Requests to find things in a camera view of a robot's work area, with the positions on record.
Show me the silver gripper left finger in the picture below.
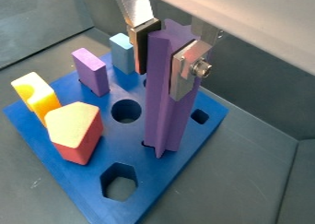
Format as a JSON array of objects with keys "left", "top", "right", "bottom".
[{"left": 116, "top": 0, "right": 162, "bottom": 75}]

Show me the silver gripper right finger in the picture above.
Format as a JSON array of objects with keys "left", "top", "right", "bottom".
[{"left": 170, "top": 17, "right": 221, "bottom": 101}]

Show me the purple star-shaped prism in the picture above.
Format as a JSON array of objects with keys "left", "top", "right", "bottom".
[{"left": 144, "top": 19, "right": 200, "bottom": 159}]

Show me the blue shape sorter board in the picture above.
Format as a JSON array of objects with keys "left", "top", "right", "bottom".
[{"left": 4, "top": 54, "right": 229, "bottom": 224}]

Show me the light blue rectangular block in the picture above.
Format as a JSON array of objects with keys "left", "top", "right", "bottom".
[{"left": 110, "top": 33, "right": 135, "bottom": 75}]

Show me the purple rectangular block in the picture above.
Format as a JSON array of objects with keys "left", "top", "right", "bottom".
[{"left": 71, "top": 48, "right": 110, "bottom": 97}]

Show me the red pentagon block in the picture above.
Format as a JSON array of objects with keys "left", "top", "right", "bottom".
[{"left": 44, "top": 101, "right": 103, "bottom": 165}]

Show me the yellow arch block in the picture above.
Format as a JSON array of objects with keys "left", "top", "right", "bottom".
[{"left": 11, "top": 72, "right": 62, "bottom": 124}]

